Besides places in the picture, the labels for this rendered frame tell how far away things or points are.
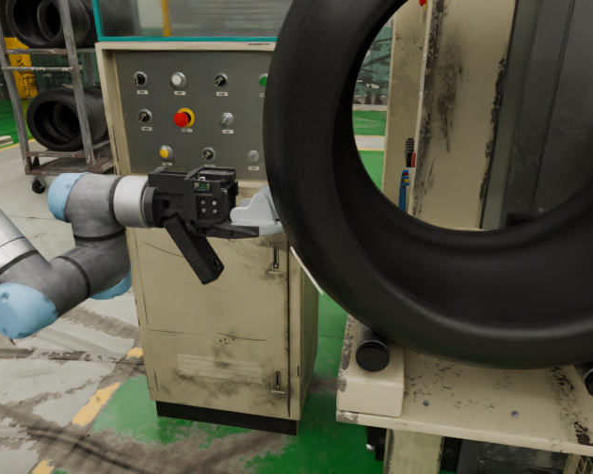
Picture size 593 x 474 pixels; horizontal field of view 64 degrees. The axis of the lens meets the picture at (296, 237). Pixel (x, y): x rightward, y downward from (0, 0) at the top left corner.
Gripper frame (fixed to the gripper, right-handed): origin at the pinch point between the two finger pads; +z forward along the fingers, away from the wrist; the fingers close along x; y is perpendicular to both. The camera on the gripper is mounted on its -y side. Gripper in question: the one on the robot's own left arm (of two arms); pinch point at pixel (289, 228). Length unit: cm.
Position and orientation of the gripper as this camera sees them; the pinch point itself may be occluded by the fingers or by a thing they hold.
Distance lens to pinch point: 67.3
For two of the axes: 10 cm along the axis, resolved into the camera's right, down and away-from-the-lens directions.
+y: 0.1, -9.2, -4.0
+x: 1.9, -3.9, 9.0
